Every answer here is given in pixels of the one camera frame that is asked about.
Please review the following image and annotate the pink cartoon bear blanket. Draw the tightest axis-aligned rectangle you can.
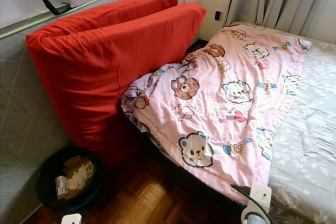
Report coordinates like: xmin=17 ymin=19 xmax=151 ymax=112
xmin=120 ymin=24 xmax=312 ymax=205

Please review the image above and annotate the black round waste basket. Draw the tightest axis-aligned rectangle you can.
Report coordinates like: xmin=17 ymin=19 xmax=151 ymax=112
xmin=36 ymin=145 xmax=104 ymax=213

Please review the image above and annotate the large red cushion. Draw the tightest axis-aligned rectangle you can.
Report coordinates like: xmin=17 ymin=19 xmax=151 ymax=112
xmin=25 ymin=1 xmax=207 ymax=169
xmin=29 ymin=0 xmax=181 ymax=40

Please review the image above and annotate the small white packet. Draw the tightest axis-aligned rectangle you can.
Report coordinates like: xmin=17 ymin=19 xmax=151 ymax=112
xmin=55 ymin=176 xmax=68 ymax=201

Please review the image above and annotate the crumpled cardboard waste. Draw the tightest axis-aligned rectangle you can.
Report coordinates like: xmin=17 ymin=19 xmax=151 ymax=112
xmin=63 ymin=156 xmax=95 ymax=193

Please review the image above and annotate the bed with beige floral sheet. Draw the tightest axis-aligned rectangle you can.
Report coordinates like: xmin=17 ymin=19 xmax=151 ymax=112
xmin=228 ymin=21 xmax=336 ymax=224

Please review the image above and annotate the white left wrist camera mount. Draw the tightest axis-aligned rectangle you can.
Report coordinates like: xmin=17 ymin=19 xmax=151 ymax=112
xmin=61 ymin=213 xmax=82 ymax=224

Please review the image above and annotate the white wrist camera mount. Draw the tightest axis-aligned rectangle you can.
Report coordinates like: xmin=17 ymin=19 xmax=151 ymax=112
xmin=61 ymin=213 xmax=82 ymax=224
xmin=249 ymin=183 xmax=272 ymax=213

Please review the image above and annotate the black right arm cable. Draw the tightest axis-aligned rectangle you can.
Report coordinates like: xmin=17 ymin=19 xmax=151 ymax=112
xmin=230 ymin=184 xmax=276 ymax=224

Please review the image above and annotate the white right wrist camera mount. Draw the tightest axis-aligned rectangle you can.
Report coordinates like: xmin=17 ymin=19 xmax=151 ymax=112
xmin=249 ymin=183 xmax=272 ymax=213

